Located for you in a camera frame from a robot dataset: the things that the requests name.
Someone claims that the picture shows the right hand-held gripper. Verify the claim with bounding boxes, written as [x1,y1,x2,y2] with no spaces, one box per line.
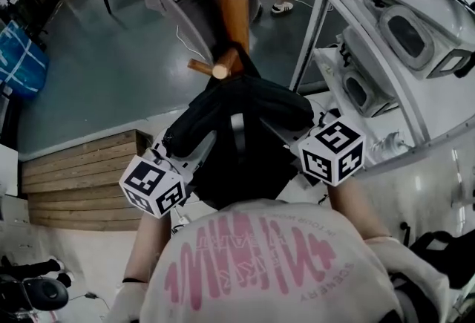
[295,109,367,188]

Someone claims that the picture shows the white metal frame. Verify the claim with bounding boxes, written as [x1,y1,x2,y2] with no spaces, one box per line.
[288,0,431,144]

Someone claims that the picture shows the person's left forearm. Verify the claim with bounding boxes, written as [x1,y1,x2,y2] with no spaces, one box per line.
[122,208,176,290]

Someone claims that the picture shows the white floor cable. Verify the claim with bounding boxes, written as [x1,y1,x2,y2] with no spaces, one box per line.
[175,24,213,63]

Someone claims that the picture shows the white pod machine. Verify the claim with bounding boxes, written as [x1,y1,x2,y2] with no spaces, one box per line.
[310,0,475,241]

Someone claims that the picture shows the black bag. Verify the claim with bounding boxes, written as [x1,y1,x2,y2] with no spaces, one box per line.
[162,42,316,210]

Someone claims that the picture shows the blue plastic-wrapped bundle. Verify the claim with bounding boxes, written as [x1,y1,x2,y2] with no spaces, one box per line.
[0,19,51,97]

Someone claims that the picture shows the person's right forearm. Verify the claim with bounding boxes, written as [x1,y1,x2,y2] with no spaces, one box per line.
[325,178,391,241]

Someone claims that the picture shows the wooden plank steps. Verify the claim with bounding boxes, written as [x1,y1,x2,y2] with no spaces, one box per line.
[20,128,154,232]

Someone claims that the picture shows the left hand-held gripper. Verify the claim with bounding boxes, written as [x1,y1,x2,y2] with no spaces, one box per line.
[118,130,219,221]

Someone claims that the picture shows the white shirt with pink print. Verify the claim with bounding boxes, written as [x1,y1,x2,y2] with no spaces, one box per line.
[107,198,451,323]

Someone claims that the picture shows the black round device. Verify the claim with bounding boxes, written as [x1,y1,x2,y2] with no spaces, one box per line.
[0,254,73,317]

